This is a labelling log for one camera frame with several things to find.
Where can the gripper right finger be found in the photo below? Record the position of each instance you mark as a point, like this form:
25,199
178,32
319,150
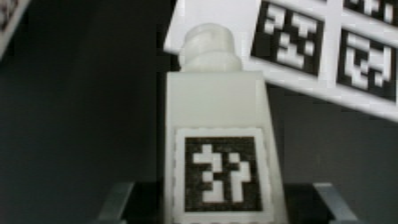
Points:
343,215

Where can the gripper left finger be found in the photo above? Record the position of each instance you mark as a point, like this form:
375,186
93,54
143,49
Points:
114,204

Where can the white table leg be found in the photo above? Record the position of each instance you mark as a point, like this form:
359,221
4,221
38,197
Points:
223,185
13,8

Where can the white marker sheet with tags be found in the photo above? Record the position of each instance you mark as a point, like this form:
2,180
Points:
320,43

